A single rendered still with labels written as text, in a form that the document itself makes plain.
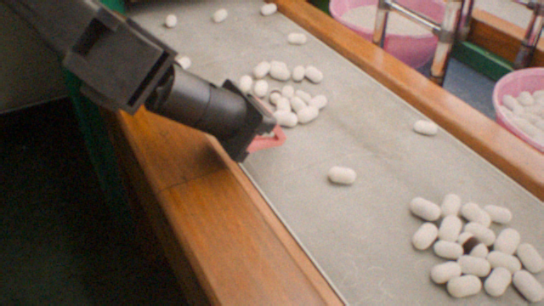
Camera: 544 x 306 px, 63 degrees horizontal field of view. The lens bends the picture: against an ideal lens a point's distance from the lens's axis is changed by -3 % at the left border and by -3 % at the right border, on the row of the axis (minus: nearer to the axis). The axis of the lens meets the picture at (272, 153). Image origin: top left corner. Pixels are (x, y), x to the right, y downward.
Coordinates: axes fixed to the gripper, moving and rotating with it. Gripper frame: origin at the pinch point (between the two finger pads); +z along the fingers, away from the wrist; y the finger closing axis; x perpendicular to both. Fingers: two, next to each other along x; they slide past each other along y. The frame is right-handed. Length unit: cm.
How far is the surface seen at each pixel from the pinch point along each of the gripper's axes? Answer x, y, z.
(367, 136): -6.6, -3.0, 11.5
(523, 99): -25.8, -7.3, 34.4
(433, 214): -5.2, -19.9, 7.5
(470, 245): -5.5, -25.5, 7.5
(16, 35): 47, 142, -3
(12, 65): 59, 142, 0
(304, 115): -3.7, 3.9, 5.3
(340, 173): -1.8, -9.1, 3.2
